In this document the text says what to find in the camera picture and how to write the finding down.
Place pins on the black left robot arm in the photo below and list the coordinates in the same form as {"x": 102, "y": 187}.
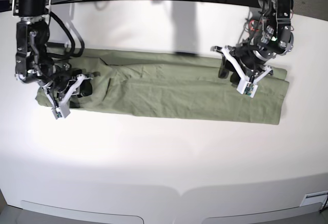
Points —
{"x": 270, "y": 35}

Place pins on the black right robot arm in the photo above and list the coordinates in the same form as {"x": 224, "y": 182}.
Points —
{"x": 34, "y": 63}

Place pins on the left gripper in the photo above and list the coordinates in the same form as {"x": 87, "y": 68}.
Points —
{"x": 251, "y": 60}

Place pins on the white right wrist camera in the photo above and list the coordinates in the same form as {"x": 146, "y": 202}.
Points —
{"x": 62, "y": 111}

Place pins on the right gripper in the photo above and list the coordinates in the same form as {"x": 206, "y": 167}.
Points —
{"x": 64, "y": 80}

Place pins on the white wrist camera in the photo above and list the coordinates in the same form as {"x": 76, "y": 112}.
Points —
{"x": 247, "y": 88}
{"x": 62, "y": 111}

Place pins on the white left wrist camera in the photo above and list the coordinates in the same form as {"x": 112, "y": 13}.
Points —
{"x": 247, "y": 88}

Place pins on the green T-shirt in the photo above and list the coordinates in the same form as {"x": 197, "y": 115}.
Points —
{"x": 174, "y": 86}

